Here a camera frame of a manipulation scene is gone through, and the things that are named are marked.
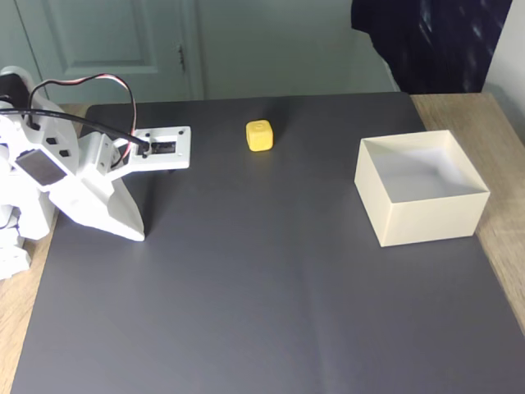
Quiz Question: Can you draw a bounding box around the yellow cube block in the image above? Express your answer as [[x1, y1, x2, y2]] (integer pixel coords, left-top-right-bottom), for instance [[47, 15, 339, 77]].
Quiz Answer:
[[245, 119, 275, 153]]

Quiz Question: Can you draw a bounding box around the white open box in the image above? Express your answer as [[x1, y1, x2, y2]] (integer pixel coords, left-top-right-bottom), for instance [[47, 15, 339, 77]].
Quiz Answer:
[[354, 129, 491, 248]]

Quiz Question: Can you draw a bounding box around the dark grey table mat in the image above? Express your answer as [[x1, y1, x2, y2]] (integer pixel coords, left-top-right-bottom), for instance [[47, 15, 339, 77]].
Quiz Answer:
[[10, 90, 525, 394]]

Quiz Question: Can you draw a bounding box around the pale green panel door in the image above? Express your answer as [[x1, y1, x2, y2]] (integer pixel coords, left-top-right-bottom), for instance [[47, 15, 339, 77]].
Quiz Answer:
[[0, 0, 208, 106]]

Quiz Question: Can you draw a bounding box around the dark hanging cloth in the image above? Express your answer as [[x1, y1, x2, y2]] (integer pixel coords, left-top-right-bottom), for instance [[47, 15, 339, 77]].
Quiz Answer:
[[350, 0, 514, 95]]

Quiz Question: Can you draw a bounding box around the black camera cable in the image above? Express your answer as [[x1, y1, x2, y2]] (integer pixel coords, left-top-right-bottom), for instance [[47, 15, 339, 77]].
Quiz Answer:
[[0, 107, 152, 151]]

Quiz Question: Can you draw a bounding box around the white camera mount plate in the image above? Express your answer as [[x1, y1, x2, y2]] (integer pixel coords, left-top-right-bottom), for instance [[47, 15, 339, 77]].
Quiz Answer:
[[78, 125, 193, 182]]

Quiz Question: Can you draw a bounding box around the red white black servo cable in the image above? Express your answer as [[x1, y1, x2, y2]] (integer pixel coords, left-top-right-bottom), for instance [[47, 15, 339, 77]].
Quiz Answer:
[[28, 73, 143, 162]]

